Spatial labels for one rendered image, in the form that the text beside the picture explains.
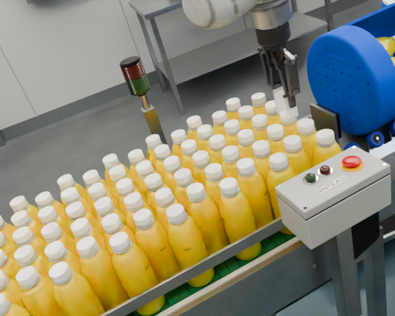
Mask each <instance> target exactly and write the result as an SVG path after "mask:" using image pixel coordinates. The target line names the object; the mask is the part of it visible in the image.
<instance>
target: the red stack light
mask: <svg viewBox="0 0 395 316"><path fill-rule="evenodd" d="M120 68H121V71H122V73H123V75H124V78H125V80H135V79H138V78H140V77H142V76H143V75H144V74H145V70H144V67H143V64H142V62H141V60H140V61H139V62H138V63H137V64H136V65H134V66H130V67H127V68H122V67H120Z"/></svg>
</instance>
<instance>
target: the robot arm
mask: <svg viewBox="0 0 395 316"><path fill-rule="evenodd" d="M182 6H183V9H184V12H185V14H186V16H187V17H188V19H189V20H190V21H191V22H192V23H194V24H195V25H196V26H198V27H199V28H202V29H218V28H222V27H224V26H227V25H229V24H230V23H232V22H233V21H235V20H237V19H238V18H240V17H241V16H242V15H244V14H245V13H247V12H248V14H249V17H250V23H251V26H252V27H253V28H255V31H256V37H257V41H258V44H259V45H261V47H259V48H258V52H259V54H260V57H261V62H262V65H263V71H264V74H265V79H266V84H267V85H271V89H272V90H273V95H274V99H275V106H276V112H277V115H279V114H280V112H281V111H283V110H285V111H286V115H287V120H288V121H291V120H293V119H295V118H297V117H298V109H297V103H296V98H295V95H296V94H298V93H300V84H299V77H298V67H297V61H298V56H297V55H296V54H295V55H292V54H291V53H289V52H290V50H289V47H288V45H287V41H288V39H289V38H290V36H291V33H290V25H289V22H288V20H289V19H290V18H291V12H290V4H289V0H182Z"/></svg>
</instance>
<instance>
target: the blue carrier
mask: <svg viewBox="0 0 395 316"><path fill-rule="evenodd" d="M394 35H395V3H392V4H390V5H388V6H385V7H383V8H381V9H378V10H377V11H374V12H372V13H370V14H367V15H365V16H363V17H361V18H359V19H356V20H354V21H352V22H350V23H347V24H345V25H343V26H341V27H339V28H336V29H334V30H332V31H329V32H328V33H325V34H323V35H321V36H319V37H318V38H317V39H316V40H315V41H314V42H313V43H312V45H311V47H310V49H309V51H308V56H307V75H308V81H309V84H310V88H311V90H312V93H313V95H314V97H315V100H316V101H317V103H318V104H320V105H322V106H324V107H326V108H328V109H330V110H333V111H335V112H337V113H338V114H339V118H340V129H341V130H343V131H344V132H347V133H349V134H352V135H365V134H368V133H370V132H372V131H373V130H376V129H378V128H379V127H382V126H383V125H385V124H387V123H389V122H391V121H393V120H395V66H394V63H393V62H392V59H391V57H390V56H389V54H388V52H387V51H386V49H385V48H384V47H383V45H382V44H381V43H380V42H379V41H378V40H377V39H376V38H378V37H392V36H394ZM393 57H395V52H394V54H393Z"/></svg>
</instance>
